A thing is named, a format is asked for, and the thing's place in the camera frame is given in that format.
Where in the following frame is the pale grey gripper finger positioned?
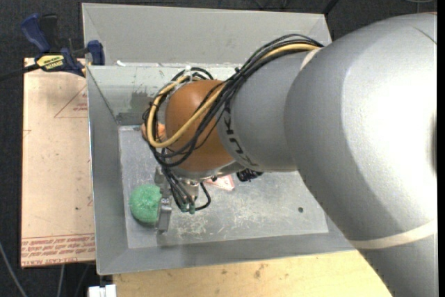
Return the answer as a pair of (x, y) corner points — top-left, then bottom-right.
(156, 196), (174, 234)

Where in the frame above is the pink and white packet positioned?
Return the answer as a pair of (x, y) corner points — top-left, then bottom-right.
(204, 174), (236, 193)

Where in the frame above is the orange round object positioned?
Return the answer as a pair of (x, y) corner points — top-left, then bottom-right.
(140, 121), (167, 143)

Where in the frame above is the green sponge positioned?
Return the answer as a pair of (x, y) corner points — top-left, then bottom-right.
(129, 184), (163, 228)

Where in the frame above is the grey metal bin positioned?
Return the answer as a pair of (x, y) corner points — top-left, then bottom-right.
(81, 2), (356, 276)

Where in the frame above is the brown cardboard board, red print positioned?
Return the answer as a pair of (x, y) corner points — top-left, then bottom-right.
(21, 57), (97, 268)

